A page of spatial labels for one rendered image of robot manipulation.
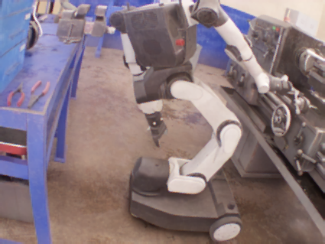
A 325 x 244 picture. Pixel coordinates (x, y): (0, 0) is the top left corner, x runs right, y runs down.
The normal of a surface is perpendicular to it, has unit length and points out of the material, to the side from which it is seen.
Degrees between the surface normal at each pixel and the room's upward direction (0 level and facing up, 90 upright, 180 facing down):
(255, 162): 90
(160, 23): 102
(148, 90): 90
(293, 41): 90
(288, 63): 90
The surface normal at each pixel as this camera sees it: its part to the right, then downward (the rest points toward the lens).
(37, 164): 0.20, 0.47
